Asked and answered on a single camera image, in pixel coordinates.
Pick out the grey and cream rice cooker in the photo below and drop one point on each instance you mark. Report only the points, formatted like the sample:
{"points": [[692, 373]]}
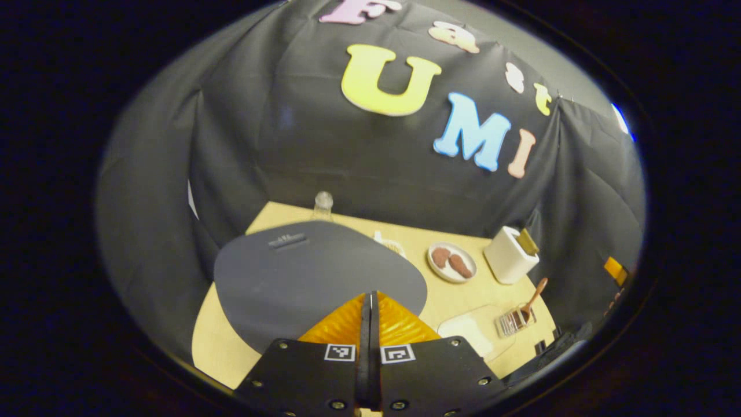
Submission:
{"points": [[301, 278]]}

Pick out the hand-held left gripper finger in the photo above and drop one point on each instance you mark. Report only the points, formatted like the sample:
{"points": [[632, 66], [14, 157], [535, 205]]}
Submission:
{"points": [[365, 347], [375, 347]]}

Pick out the clear glass bottle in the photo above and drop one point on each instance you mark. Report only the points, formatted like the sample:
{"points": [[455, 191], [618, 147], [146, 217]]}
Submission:
{"points": [[323, 205]]}

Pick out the brown toast slice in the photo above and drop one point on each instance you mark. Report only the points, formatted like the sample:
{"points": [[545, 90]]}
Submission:
{"points": [[528, 242]]}

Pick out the white oval plate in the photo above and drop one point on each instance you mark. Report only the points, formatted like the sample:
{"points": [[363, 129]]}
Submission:
{"points": [[446, 275]]}

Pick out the black backdrop cloth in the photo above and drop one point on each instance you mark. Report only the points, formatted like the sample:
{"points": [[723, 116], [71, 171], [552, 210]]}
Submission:
{"points": [[260, 145]]}

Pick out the white divided bean dish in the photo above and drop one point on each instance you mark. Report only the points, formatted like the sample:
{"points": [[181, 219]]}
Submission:
{"points": [[393, 246]]}

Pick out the clear rice tray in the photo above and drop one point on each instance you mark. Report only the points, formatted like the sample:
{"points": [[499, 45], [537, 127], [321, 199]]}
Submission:
{"points": [[469, 330]]}

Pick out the brown chicken piece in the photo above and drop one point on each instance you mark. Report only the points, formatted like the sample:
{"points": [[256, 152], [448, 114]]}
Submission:
{"points": [[440, 257], [461, 266]]}

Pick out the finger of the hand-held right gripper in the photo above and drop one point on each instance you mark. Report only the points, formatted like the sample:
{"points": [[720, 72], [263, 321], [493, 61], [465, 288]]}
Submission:
{"points": [[615, 271]]}

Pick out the white toaster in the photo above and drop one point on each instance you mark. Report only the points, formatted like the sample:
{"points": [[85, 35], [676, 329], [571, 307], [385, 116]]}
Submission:
{"points": [[506, 260]]}

